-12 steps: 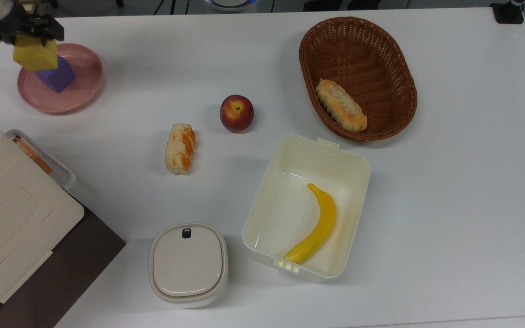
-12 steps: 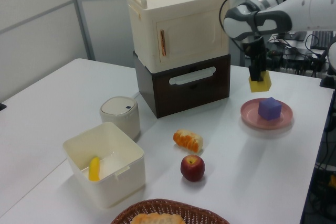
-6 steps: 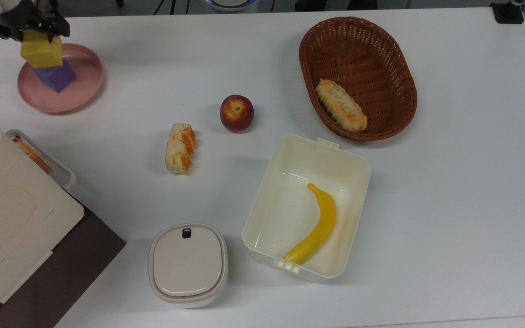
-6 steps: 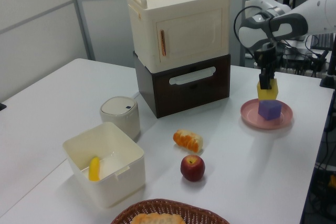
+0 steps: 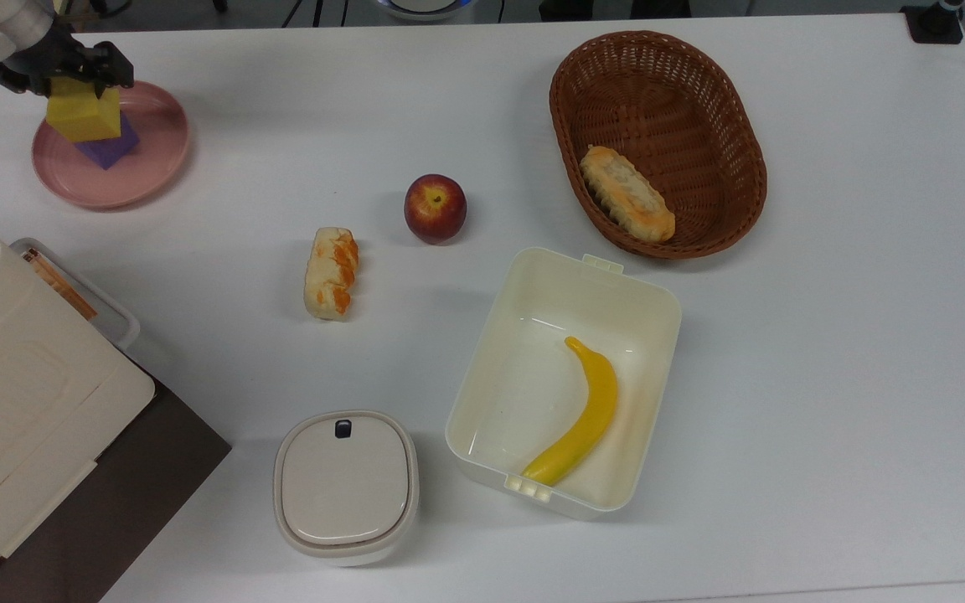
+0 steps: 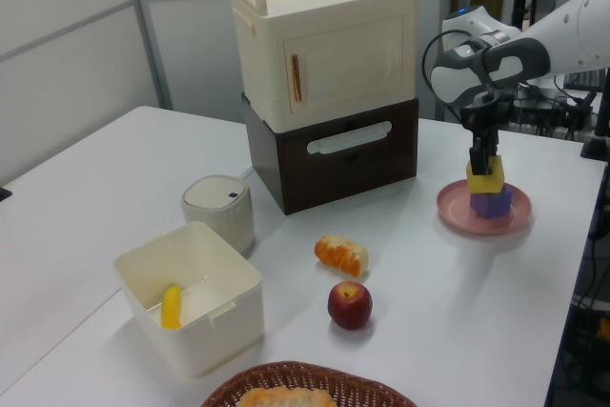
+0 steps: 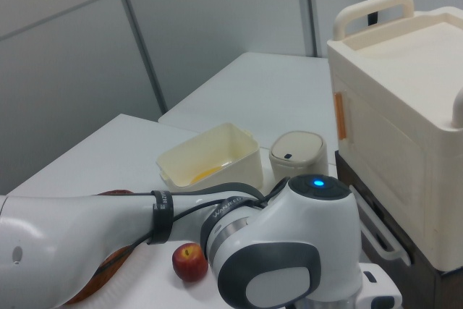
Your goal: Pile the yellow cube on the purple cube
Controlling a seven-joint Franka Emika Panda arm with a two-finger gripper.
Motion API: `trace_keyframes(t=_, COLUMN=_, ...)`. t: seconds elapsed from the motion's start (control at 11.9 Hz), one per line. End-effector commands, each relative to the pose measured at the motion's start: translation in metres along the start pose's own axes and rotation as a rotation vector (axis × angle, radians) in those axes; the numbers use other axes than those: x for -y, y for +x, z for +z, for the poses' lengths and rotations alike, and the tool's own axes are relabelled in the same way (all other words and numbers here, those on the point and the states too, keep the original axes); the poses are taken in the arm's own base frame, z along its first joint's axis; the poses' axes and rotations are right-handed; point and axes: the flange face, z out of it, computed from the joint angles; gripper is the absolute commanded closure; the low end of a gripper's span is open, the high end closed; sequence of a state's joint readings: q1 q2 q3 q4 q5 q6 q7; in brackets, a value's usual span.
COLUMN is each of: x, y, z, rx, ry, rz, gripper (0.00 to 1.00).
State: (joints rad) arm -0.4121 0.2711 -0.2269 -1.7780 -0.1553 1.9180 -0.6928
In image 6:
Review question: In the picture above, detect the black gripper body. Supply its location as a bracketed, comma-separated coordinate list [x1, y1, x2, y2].
[459, 93, 514, 142]

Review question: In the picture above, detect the yellow cube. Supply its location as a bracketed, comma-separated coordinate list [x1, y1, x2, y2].
[465, 154, 506, 196]

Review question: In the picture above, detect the purple cube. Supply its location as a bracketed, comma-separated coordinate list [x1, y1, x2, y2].
[469, 185, 515, 220]

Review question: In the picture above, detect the pink plate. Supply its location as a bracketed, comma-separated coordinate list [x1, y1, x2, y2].
[437, 179, 533, 236]

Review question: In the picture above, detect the black clamp stand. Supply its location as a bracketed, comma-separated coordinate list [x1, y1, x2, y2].
[579, 85, 610, 158]

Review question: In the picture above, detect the dark brown drawer box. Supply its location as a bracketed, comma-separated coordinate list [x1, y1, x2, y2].
[240, 92, 421, 216]

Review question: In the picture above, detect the cream plastic cabinet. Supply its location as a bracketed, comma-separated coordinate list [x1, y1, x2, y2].
[229, 0, 420, 132]

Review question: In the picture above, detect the bread with orange slices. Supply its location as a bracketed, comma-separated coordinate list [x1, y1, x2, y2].
[313, 234, 370, 280]

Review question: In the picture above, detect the red apple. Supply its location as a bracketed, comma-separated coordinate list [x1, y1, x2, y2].
[326, 281, 375, 332]

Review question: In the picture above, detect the small lidded white container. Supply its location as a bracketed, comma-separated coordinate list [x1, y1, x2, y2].
[180, 173, 254, 256]

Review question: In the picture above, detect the brown wicker basket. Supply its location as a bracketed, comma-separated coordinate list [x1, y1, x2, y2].
[199, 360, 418, 407]

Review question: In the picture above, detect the toasted bread loaf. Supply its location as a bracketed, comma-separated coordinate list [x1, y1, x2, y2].
[236, 386, 337, 407]

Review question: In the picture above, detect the cream plastic open box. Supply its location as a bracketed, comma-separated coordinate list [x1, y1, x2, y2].
[112, 220, 265, 379]

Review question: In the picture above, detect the yellow banana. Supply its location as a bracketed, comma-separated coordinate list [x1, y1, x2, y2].
[160, 284, 184, 331]

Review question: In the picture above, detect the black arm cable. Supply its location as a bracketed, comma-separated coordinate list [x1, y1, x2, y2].
[420, 29, 483, 104]

